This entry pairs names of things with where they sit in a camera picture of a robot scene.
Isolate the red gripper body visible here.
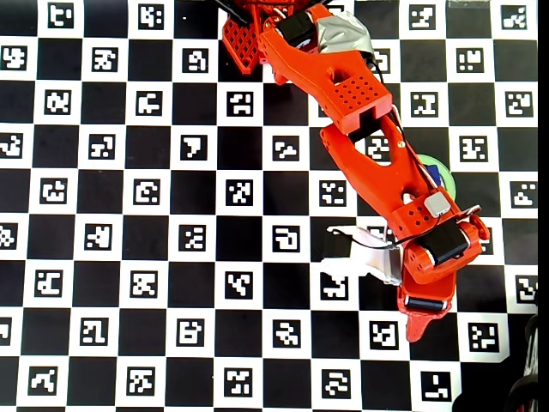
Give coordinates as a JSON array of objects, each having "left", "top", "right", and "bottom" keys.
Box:
[{"left": 396, "top": 259, "right": 458, "bottom": 319}]

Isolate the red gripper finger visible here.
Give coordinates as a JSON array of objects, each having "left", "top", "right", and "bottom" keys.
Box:
[{"left": 405, "top": 312, "right": 435, "bottom": 343}]

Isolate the red robot base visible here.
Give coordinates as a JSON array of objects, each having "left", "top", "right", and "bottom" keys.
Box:
[{"left": 220, "top": 0, "right": 280, "bottom": 76}]

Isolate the black white marker mat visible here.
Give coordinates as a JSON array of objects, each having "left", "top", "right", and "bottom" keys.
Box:
[{"left": 0, "top": 0, "right": 540, "bottom": 412}]

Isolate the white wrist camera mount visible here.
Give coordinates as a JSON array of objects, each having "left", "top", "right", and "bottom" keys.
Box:
[{"left": 320, "top": 225, "right": 405, "bottom": 288}]

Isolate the thin black cable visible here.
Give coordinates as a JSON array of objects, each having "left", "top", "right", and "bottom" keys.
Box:
[{"left": 330, "top": 201, "right": 481, "bottom": 250}]

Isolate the green ring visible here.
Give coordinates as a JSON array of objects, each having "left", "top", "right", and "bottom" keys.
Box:
[{"left": 416, "top": 154, "right": 456, "bottom": 202}]

